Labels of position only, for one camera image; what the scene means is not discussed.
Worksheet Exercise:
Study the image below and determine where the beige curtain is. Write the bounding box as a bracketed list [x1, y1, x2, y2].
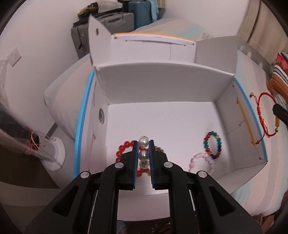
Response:
[248, 3, 287, 65]

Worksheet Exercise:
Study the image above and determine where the white wall socket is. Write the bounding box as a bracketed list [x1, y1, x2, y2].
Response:
[7, 48, 21, 67]

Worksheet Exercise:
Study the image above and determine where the multicolour bead bracelet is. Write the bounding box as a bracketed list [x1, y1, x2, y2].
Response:
[202, 130, 222, 160]

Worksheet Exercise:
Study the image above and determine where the white round stand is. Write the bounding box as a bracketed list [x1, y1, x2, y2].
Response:
[41, 123, 66, 171]

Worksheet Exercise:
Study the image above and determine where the teal suitcase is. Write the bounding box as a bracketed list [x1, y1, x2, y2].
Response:
[128, 1, 159, 29]

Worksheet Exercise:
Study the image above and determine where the grey suitcase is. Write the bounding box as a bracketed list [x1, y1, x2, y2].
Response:
[70, 12, 135, 60]

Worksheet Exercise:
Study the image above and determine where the blue yellow cardboard box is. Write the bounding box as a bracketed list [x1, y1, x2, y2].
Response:
[73, 14, 269, 222]

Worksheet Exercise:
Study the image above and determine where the red string bracelet gold plate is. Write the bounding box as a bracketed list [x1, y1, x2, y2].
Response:
[249, 91, 281, 145]

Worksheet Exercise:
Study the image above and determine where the red bead bracelet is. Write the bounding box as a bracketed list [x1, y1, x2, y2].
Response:
[115, 140, 147, 177]

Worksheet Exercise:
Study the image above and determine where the white pearl bracelet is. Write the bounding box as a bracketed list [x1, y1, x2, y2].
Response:
[138, 135, 150, 170]

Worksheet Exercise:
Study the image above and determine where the pink bead bracelet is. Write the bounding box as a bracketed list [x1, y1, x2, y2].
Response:
[188, 152, 215, 174]

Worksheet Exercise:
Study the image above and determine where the striped orange pillow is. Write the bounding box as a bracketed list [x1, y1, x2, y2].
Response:
[267, 53, 288, 101]

